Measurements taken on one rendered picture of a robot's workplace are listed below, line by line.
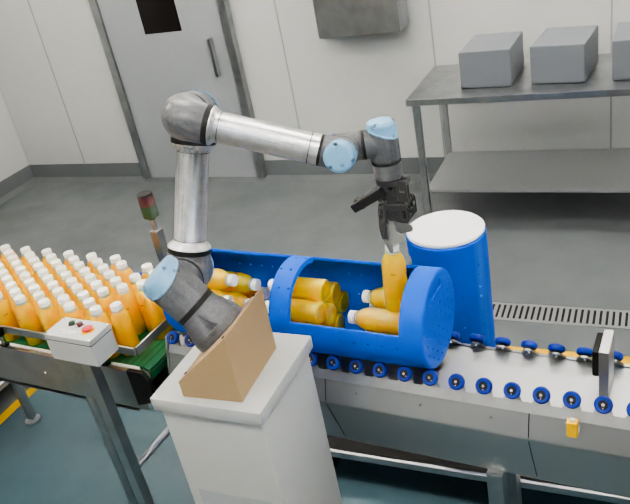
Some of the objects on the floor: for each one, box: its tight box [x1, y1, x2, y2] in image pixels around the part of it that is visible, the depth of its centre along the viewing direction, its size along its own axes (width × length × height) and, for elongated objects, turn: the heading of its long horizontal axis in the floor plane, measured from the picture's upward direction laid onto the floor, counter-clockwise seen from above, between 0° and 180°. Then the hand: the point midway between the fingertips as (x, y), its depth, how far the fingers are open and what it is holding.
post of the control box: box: [81, 364, 155, 504], centre depth 263 cm, size 4×4×100 cm
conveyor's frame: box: [0, 337, 170, 504], centre depth 318 cm, size 48×164×90 cm, turn 82°
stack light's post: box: [150, 228, 167, 263], centre depth 318 cm, size 4×4×110 cm
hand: (391, 244), depth 200 cm, fingers closed on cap, 4 cm apart
